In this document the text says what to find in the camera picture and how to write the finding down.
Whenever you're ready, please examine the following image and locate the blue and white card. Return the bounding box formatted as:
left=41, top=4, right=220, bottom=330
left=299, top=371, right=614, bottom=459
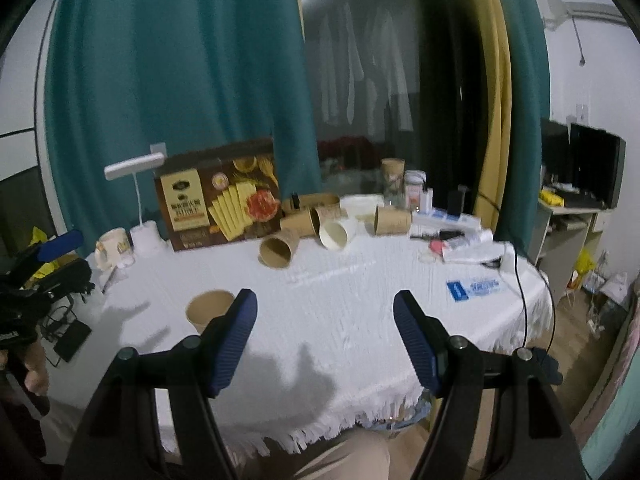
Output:
left=446, top=277, right=502, bottom=302

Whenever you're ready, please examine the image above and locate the white tube package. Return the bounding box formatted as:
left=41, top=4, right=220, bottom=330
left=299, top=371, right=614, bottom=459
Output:
left=440, top=240, right=507, bottom=264

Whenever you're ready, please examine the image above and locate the yellow curtain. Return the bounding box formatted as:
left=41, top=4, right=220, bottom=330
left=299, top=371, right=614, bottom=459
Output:
left=460, top=0, right=515, bottom=243

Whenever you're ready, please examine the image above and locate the teal curtain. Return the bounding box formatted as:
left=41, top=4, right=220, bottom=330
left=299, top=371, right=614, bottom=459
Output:
left=514, top=0, right=552, bottom=257
left=44, top=0, right=324, bottom=247

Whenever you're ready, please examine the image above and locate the white paper cup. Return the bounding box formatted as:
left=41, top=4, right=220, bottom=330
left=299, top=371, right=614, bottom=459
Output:
left=318, top=216, right=359, bottom=251

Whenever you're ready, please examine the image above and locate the brown cracker box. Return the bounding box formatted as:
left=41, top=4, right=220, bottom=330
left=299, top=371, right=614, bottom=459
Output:
left=153, top=138, right=283, bottom=253

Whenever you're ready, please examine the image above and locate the white computer desk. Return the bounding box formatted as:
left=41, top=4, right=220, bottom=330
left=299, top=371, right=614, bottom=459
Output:
left=529, top=192, right=617, bottom=306

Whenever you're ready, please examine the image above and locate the white printed mug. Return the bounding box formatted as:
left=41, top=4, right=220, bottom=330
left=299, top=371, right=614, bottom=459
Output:
left=94, top=228, right=136, bottom=269

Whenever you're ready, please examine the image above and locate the black cable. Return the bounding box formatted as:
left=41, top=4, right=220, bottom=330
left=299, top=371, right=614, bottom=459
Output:
left=470, top=187, right=557, bottom=356

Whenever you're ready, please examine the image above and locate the tall brown paper cup stack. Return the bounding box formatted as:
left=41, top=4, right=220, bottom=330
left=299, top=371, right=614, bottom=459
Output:
left=381, top=158, right=406, bottom=207

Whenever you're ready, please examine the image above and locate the black pump device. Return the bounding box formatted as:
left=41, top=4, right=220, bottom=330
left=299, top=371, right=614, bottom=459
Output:
left=448, top=185, right=471, bottom=216

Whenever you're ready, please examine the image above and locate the white air conditioner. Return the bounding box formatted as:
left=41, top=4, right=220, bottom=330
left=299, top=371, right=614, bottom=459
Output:
left=544, top=0, right=632, bottom=24

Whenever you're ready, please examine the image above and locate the white and blue carton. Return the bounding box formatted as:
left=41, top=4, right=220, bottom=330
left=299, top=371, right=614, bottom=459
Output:
left=409, top=209, right=482, bottom=239

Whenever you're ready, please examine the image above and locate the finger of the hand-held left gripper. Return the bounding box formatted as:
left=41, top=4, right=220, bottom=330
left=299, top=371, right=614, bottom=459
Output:
left=29, top=229, right=84, bottom=264

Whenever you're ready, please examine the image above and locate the white desk lamp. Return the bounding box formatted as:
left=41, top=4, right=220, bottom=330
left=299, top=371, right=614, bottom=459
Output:
left=104, top=152, right=167, bottom=257

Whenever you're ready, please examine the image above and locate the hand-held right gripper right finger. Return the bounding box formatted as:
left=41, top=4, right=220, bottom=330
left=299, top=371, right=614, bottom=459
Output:
left=392, top=289, right=586, bottom=480

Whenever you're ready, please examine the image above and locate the person's left hand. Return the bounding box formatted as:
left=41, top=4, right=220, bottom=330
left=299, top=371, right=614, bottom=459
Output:
left=0, top=341, right=51, bottom=397

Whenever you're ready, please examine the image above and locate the black computer monitor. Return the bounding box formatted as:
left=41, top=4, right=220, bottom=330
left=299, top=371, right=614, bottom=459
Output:
left=569, top=122, right=627, bottom=210
left=540, top=117, right=571, bottom=187

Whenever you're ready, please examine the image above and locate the clear jar with white lid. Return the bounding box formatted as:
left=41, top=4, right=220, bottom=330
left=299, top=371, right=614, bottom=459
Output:
left=403, top=170, right=427, bottom=212

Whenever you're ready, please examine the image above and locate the black power bank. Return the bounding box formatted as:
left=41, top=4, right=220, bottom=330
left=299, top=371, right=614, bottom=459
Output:
left=52, top=322, right=94, bottom=363

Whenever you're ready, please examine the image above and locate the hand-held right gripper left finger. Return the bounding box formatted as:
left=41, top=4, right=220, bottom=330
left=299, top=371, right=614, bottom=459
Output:
left=62, top=288, right=258, bottom=480

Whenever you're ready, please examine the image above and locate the yellow plastic bag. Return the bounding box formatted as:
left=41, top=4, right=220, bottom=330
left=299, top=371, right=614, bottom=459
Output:
left=26, top=226, right=67, bottom=282

